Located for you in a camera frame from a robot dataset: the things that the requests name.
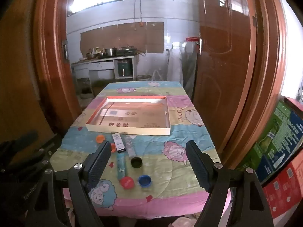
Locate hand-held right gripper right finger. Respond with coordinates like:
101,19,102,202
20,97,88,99
185,140,275,227

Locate white kitchen counter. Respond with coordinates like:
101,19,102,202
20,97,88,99
71,55,136,81

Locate grey bottle cap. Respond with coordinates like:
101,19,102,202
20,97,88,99
117,152,128,180

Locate blue bottle cap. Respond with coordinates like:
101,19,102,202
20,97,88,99
138,175,152,188

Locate brown wooden door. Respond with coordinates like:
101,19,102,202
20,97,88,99
193,0,257,147

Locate green kitchen appliance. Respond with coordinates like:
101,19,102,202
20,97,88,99
117,60,130,78

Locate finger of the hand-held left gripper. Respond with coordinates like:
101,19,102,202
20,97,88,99
35,132,63,171

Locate green and blue carton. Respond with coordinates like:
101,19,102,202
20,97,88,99
238,98,303,183

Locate wooden door frame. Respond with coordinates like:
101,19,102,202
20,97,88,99
33,0,288,169

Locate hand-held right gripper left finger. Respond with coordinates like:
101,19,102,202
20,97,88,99
24,140,112,227

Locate small white carton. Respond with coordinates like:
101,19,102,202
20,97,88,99
112,133,126,153

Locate clear small tube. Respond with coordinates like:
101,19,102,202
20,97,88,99
124,136,136,158

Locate cardboard panels on wall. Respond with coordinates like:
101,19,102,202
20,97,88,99
80,22,165,54

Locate black bottle cap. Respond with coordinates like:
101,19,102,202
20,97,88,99
130,157,143,169

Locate red bottle cap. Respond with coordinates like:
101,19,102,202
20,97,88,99
120,176,135,190

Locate shallow cardboard box tray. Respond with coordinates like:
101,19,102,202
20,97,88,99
86,96,171,136

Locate black stove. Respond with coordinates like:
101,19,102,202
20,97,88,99
117,48,138,56

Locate red carton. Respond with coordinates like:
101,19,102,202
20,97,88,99
263,151,303,219

